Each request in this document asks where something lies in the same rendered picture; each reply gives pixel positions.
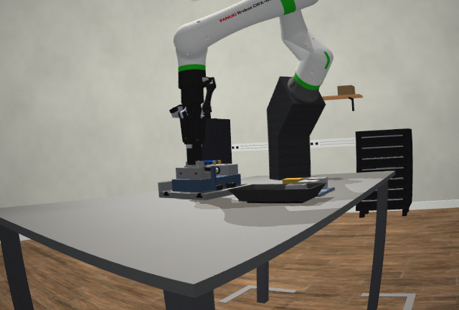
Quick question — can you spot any yellow block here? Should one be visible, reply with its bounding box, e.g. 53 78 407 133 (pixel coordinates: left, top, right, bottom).
283 178 303 184

